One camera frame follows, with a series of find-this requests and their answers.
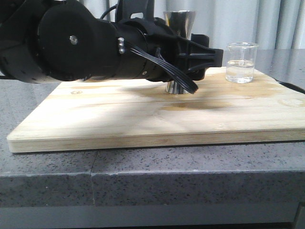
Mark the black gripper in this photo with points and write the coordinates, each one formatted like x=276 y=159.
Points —
x=192 y=56

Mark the steel hourglass jigger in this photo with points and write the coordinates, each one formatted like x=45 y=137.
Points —
x=181 y=22

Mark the small glass beaker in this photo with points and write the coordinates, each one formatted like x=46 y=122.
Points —
x=242 y=58

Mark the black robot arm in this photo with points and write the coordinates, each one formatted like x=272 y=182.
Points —
x=60 y=40

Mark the light wooden cutting board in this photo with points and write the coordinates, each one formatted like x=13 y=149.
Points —
x=138 y=113

